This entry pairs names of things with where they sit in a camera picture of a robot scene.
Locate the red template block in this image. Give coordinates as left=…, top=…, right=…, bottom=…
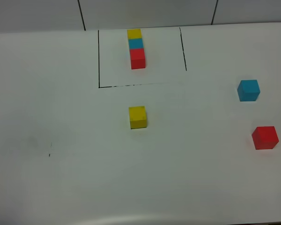
left=129, top=48, right=146, bottom=69

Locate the blue template block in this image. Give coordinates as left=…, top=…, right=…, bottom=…
left=128, top=38, right=144, bottom=50

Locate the yellow template block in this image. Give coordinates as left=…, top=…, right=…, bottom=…
left=127, top=29, right=142, bottom=39

